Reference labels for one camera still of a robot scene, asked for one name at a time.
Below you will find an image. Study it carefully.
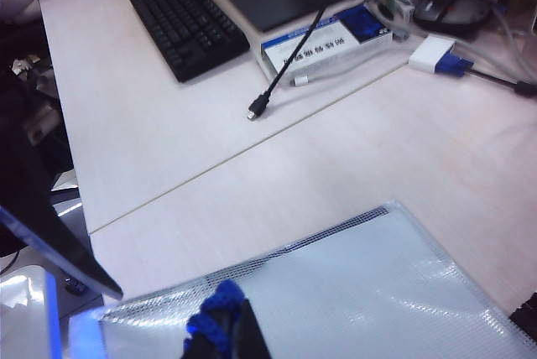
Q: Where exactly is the transparent file bag blue zipper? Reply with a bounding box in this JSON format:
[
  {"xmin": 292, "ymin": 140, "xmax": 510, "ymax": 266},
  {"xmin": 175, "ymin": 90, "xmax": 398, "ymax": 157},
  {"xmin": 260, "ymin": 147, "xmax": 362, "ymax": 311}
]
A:
[{"xmin": 98, "ymin": 198, "xmax": 537, "ymax": 359}]

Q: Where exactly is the black round monitor base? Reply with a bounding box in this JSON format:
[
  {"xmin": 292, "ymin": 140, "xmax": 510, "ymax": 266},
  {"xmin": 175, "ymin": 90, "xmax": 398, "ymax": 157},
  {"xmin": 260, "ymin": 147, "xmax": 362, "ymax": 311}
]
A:
[{"xmin": 413, "ymin": 0, "xmax": 492, "ymax": 38}]

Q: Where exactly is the blue and white box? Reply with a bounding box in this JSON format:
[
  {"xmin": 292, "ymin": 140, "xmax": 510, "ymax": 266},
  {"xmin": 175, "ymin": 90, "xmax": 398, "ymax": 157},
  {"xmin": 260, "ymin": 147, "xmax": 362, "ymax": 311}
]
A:
[{"xmin": 259, "ymin": 4, "xmax": 394, "ymax": 80}]

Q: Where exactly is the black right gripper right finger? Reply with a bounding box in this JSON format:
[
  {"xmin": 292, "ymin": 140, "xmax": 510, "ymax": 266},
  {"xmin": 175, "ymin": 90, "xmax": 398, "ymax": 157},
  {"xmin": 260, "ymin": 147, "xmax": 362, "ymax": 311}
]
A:
[{"xmin": 226, "ymin": 299, "xmax": 272, "ymax": 359}]

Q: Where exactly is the black keyboard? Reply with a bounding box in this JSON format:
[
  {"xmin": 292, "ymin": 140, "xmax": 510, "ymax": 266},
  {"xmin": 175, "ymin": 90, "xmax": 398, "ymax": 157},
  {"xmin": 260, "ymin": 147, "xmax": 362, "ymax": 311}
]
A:
[{"xmin": 128, "ymin": 0, "xmax": 252, "ymax": 84}]

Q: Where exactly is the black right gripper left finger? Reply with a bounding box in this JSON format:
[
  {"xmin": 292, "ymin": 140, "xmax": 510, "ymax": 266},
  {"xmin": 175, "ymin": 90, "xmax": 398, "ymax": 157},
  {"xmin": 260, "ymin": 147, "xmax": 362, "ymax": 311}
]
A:
[{"xmin": 182, "ymin": 331, "xmax": 219, "ymax": 359}]

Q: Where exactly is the black cable with small plug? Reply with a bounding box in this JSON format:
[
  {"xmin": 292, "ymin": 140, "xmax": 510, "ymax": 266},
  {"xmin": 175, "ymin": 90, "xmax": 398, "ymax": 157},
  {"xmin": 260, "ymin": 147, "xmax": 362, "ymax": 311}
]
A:
[{"xmin": 246, "ymin": 0, "xmax": 343, "ymax": 123}]

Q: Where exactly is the white adapter with blue plug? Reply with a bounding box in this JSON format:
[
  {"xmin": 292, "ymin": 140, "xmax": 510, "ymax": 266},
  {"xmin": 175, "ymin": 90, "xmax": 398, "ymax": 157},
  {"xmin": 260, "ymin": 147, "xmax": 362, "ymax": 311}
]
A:
[{"xmin": 409, "ymin": 36, "xmax": 475, "ymax": 77}]

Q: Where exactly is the white box with blue edge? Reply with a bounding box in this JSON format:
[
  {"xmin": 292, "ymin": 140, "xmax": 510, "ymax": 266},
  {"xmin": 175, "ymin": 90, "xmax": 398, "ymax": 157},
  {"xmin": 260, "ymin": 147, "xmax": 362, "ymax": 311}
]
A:
[{"xmin": 0, "ymin": 265, "xmax": 60, "ymax": 359}]

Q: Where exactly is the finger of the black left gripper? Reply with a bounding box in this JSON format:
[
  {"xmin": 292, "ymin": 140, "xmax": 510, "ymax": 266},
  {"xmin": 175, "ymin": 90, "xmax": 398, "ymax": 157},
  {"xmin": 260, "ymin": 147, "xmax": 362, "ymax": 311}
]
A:
[{"xmin": 0, "ymin": 153, "xmax": 124, "ymax": 298}]

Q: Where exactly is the grey monitor cable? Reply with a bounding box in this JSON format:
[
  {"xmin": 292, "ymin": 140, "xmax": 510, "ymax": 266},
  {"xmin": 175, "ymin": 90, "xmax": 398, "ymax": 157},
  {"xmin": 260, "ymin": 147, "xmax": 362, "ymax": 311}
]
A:
[{"xmin": 493, "ymin": 0, "xmax": 537, "ymax": 79}]

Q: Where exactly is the black cable with ferrite bead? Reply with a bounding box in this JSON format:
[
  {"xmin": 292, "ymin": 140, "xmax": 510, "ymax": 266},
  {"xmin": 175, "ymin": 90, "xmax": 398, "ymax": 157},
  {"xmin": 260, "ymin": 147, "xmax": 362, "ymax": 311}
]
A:
[{"xmin": 468, "ymin": 65, "xmax": 537, "ymax": 99}]

